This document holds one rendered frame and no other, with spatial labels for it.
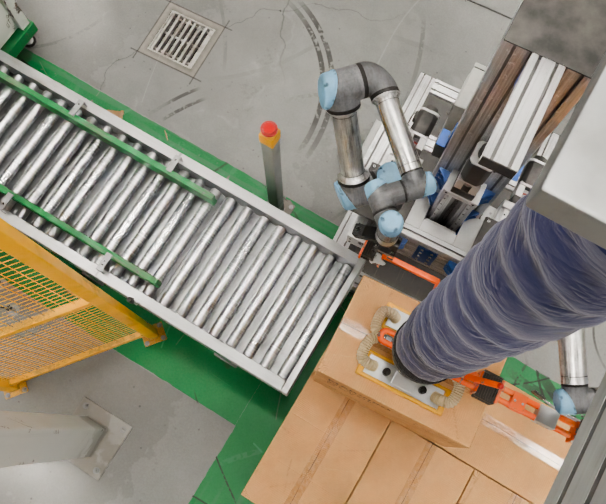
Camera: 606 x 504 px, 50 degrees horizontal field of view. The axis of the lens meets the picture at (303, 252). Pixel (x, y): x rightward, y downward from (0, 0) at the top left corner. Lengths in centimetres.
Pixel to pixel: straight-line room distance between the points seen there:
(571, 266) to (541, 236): 6
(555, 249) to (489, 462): 219
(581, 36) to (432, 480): 189
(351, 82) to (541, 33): 63
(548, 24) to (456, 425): 136
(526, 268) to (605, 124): 34
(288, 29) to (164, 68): 78
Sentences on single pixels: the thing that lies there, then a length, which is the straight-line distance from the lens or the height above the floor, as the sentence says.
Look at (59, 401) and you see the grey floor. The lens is 369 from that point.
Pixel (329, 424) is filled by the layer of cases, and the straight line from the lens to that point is 293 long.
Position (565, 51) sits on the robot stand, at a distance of 183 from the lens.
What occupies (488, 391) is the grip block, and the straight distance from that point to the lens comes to 235.
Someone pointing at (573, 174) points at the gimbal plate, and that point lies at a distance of 70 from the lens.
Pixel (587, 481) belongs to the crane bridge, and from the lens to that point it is 50.
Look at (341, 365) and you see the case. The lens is 241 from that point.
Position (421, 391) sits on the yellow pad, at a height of 112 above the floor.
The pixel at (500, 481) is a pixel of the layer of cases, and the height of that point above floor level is 54.
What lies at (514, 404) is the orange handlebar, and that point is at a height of 122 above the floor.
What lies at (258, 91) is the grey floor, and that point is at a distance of 397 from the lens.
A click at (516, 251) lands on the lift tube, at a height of 253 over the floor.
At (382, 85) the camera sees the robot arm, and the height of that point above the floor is 159.
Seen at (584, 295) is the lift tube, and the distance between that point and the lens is 96.
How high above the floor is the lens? 347
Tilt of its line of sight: 75 degrees down
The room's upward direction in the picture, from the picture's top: 1 degrees clockwise
